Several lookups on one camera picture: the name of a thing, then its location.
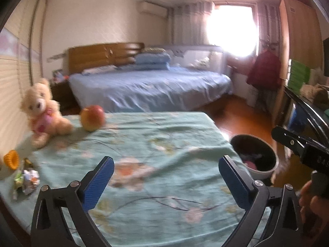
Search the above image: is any red coat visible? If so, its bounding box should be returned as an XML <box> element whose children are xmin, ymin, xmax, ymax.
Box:
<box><xmin>246</xmin><ymin>50</ymin><xmax>282</xmax><ymax>90</ymax></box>

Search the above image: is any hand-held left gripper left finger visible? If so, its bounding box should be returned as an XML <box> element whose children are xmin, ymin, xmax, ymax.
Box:
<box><xmin>30</xmin><ymin>156</ymin><xmax>115</xmax><ymax>247</ymax></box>

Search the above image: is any stack of green boxes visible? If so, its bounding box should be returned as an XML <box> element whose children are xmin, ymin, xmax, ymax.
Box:
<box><xmin>287</xmin><ymin>59</ymin><xmax>311</xmax><ymax>90</ymax></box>

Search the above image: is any black bin with white rim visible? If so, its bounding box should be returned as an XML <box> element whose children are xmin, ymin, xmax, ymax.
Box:
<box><xmin>229</xmin><ymin>134</ymin><xmax>279</xmax><ymax>179</ymax></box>

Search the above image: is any bright window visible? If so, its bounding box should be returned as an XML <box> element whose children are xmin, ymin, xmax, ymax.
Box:
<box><xmin>206</xmin><ymin>4</ymin><xmax>259</xmax><ymax>57</ymax></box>

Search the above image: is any white air conditioner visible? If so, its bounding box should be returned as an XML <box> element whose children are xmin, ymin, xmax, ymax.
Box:
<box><xmin>139</xmin><ymin>1</ymin><xmax>168</xmax><ymax>18</ymax></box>

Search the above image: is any wooden coat rack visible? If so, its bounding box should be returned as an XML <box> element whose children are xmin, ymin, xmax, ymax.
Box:
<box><xmin>258</xmin><ymin>38</ymin><xmax>279</xmax><ymax>111</ymax></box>

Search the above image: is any light green floral cloth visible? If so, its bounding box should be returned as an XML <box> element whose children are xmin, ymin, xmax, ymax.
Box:
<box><xmin>0</xmin><ymin>111</ymin><xmax>273</xmax><ymax>247</ymax></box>

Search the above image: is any crumpled silver wrapper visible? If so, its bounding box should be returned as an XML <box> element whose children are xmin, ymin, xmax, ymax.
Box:
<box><xmin>22</xmin><ymin>169</ymin><xmax>40</xmax><ymax>195</ymax></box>

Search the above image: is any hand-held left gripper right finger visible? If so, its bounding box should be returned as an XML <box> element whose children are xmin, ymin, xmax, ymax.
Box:
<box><xmin>218</xmin><ymin>155</ymin><xmax>304</xmax><ymax>247</ymax></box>

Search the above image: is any black monitor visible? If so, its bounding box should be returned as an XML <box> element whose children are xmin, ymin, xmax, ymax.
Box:
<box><xmin>322</xmin><ymin>37</ymin><xmax>329</xmax><ymax>76</ymax></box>

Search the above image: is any green wrapper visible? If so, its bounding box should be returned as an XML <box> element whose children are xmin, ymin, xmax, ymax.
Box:
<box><xmin>13</xmin><ymin>172</ymin><xmax>25</xmax><ymax>200</ymax></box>

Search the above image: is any grey curtain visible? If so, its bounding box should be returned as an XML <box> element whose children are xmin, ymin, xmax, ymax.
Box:
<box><xmin>257</xmin><ymin>1</ymin><xmax>279</xmax><ymax>47</ymax></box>
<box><xmin>168</xmin><ymin>1</ymin><xmax>214</xmax><ymax>45</ymax></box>

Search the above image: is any brown plush toy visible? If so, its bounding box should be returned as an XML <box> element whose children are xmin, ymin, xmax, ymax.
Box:
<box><xmin>301</xmin><ymin>84</ymin><xmax>329</xmax><ymax>103</ymax></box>

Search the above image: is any wooden wardrobe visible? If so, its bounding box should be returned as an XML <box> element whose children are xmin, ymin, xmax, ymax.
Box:
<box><xmin>272</xmin><ymin>0</ymin><xmax>324</xmax><ymax>126</ymax></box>

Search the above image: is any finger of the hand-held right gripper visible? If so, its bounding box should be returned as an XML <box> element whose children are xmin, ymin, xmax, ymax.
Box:
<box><xmin>272</xmin><ymin>126</ymin><xmax>310</xmax><ymax>157</ymax></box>

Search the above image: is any wall switch panel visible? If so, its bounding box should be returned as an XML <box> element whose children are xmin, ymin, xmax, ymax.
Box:
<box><xmin>47</xmin><ymin>53</ymin><xmax>68</xmax><ymax>62</ymax></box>

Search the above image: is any wooden headboard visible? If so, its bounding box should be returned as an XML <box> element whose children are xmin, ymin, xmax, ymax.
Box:
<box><xmin>67</xmin><ymin>42</ymin><xmax>145</xmax><ymax>75</ymax></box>

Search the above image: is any person's right hand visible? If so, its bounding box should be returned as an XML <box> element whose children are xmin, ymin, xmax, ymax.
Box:
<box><xmin>299</xmin><ymin>180</ymin><xmax>329</xmax><ymax>237</ymax></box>

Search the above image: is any black desk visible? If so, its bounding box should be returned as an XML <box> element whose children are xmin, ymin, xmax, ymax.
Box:
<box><xmin>283</xmin><ymin>86</ymin><xmax>329</xmax><ymax>144</ymax></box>

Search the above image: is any patterned pillow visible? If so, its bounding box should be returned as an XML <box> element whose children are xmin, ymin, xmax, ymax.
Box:
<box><xmin>141</xmin><ymin>47</ymin><xmax>166</xmax><ymax>54</ymax></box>

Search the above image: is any folded blue blanket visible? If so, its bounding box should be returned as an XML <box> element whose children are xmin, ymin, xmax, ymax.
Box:
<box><xmin>134</xmin><ymin>53</ymin><xmax>171</xmax><ymax>70</ymax></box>

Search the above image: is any white slatted wardrobe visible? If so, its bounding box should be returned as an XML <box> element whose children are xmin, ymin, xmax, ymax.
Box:
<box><xmin>0</xmin><ymin>0</ymin><xmax>49</xmax><ymax>160</ymax></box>

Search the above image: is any light blue cloth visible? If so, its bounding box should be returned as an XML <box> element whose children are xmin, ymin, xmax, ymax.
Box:
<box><xmin>82</xmin><ymin>65</ymin><xmax>119</xmax><ymax>75</ymax></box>

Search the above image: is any grey bed guard rail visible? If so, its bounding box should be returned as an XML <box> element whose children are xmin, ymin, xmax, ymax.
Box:
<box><xmin>164</xmin><ymin>45</ymin><xmax>227</xmax><ymax>72</ymax></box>

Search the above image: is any blue bag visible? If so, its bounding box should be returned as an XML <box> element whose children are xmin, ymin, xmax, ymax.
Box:
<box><xmin>288</xmin><ymin>105</ymin><xmax>306</xmax><ymax>132</ymax></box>

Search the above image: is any beige teddy bear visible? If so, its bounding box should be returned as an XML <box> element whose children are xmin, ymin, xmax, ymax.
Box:
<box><xmin>20</xmin><ymin>78</ymin><xmax>74</xmax><ymax>149</ymax></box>

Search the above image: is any red yellow apple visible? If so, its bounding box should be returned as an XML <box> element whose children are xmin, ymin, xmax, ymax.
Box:
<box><xmin>80</xmin><ymin>105</ymin><xmax>106</xmax><ymax>132</ymax></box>

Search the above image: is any bed with blue sheet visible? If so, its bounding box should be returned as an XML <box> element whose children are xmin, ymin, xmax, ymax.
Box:
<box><xmin>69</xmin><ymin>65</ymin><xmax>234</xmax><ymax>112</ymax></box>

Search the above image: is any dark wooden nightstand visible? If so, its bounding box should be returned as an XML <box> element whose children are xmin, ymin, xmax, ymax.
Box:
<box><xmin>50</xmin><ymin>81</ymin><xmax>78</xmax><ymax>111</ymax></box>

